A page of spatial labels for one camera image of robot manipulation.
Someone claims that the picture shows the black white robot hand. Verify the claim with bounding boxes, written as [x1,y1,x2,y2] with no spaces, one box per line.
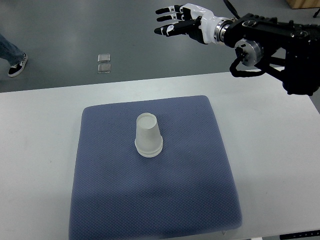
[154,3,232,45]

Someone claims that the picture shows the white paper cup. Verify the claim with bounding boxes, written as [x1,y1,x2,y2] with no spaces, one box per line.
[134,112,163,153]
[136,147,163,158]

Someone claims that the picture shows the wooden box corner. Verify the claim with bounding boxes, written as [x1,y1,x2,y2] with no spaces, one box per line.
[286,0,320,9]

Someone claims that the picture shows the upper metal floor plate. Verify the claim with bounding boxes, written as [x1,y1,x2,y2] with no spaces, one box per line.
[97,53,111,63]

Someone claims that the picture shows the black tripod foot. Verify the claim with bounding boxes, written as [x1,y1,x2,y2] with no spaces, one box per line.
[313,8,320,18]

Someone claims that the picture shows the blue grey fabric cushion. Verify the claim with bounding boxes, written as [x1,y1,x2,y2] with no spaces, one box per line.
[69,95,242,240]

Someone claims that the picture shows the person jeans checkered shoe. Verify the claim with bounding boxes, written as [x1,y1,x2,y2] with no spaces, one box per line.
[0,34,28,78]

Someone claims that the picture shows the black table control panel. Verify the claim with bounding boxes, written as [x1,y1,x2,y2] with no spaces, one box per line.
[279,230,320,240]

